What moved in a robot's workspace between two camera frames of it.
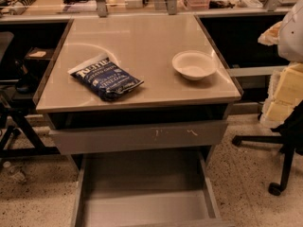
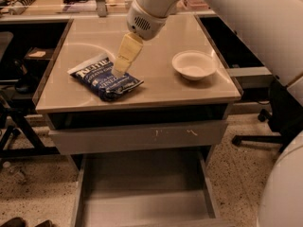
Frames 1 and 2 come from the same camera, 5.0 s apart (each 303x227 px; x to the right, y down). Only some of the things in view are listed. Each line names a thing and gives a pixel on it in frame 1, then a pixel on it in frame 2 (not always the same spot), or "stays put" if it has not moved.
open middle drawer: [146, 190] stays put
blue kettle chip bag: [107, 78] stays put
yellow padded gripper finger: [285, 93] to [146, 26]
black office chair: [291, 139] stays put
